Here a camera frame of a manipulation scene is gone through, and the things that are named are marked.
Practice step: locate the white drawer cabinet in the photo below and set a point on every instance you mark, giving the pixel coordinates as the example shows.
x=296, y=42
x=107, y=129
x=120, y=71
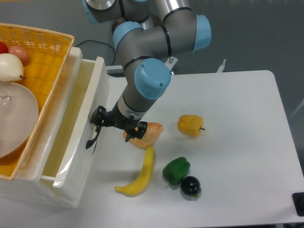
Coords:
x=30, y=183

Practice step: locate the pink peach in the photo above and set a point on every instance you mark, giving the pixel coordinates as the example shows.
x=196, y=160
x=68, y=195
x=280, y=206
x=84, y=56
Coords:
x=21, y=53

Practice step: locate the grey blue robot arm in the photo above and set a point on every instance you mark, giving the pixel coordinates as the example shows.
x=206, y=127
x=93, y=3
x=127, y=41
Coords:
x=141, y=50

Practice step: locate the metal table bracket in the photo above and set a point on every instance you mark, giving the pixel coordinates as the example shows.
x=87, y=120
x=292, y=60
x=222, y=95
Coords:
x=170, y=64
x=221, y=67

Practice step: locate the toasted bread slice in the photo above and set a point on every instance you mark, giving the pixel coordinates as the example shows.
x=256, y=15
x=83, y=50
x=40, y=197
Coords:
x=153, y=132

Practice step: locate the yellow banana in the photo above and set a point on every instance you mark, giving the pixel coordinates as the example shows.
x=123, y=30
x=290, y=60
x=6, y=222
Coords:
x=143, y=179

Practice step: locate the white pear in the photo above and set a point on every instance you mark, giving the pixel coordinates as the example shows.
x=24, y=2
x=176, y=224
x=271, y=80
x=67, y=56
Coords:
x=11, y=68

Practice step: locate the yellow woven basket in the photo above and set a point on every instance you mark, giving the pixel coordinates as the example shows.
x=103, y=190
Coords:
x=48, y=52

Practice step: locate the yellow bell pepper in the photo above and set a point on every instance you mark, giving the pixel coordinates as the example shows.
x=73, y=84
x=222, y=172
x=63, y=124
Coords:
x=191, y=125

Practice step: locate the green bell pepper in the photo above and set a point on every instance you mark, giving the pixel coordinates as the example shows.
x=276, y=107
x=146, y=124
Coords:
x=176, y=170

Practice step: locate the black corner device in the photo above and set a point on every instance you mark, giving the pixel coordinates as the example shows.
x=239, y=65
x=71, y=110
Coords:
x=298, y=199

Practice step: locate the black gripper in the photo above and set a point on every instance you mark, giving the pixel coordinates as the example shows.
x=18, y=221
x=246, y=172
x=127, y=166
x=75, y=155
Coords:
x=114, y=118

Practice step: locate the right metal table bracket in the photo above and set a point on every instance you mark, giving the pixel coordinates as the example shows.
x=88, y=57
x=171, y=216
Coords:
x=221, y=67

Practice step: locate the middle metal table bracket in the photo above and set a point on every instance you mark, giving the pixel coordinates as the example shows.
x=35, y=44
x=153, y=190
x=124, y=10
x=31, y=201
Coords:
x=170, y=64

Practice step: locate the beige plate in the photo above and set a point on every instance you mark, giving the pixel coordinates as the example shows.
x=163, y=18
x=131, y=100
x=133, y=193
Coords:
x=18, y=116

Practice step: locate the dark purple eggplant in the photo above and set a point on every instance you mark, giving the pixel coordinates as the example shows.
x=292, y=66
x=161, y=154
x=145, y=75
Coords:
x=191, y=187

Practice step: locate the red tomato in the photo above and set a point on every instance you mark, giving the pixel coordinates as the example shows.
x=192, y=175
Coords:
x=3, y=48

